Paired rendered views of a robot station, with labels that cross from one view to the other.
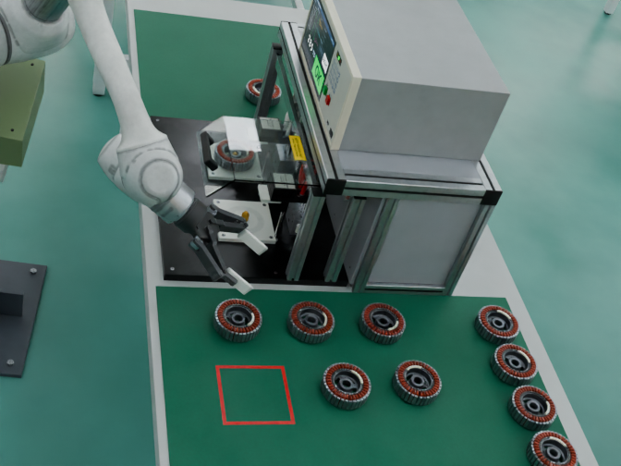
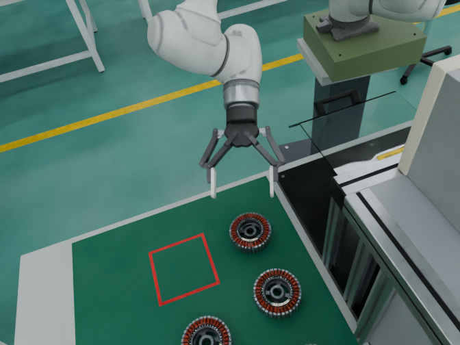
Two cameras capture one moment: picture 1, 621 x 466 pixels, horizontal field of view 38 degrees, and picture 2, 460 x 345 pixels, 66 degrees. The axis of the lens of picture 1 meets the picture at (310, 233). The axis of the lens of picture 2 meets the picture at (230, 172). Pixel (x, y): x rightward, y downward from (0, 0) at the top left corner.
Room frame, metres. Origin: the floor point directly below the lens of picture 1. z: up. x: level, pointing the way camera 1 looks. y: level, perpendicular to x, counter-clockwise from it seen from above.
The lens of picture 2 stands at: (1.55, -0.40, 1.60)
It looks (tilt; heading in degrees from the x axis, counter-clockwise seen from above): 49 degrees down; 102
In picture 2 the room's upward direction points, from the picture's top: 11 degrees counter-clockwise
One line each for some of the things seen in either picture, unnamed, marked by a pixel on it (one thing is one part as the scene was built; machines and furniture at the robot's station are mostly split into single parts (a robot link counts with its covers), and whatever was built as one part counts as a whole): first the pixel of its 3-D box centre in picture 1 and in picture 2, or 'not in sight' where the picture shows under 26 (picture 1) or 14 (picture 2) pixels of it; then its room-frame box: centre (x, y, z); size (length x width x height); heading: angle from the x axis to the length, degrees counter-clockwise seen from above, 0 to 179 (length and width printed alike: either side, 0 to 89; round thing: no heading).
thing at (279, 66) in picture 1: (294, 119); not in sight; (1.95, 0.13, 1.03); 0.62 x 0.01 x 0.03; 22
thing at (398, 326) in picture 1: (382, 323); not in sight; (1.60, -0.24, 0.77); 0.11 x 0.11 x 0.04
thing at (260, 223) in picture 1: (244, 221); not in sight; (1.80, 0.18, 0.78); 0.15 x 0.15 x 0.01; 22
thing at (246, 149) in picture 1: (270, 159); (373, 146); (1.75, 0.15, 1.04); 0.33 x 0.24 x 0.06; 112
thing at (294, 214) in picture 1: (298, 218); not in sight; (1.85, 0.04, 0.80); 0.07 x 0.05 x 0.06; 22
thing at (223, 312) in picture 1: (237, 320); (250, 232); (1.46, 0.10, 0.77); 0.11 x 0.11 x 0.04
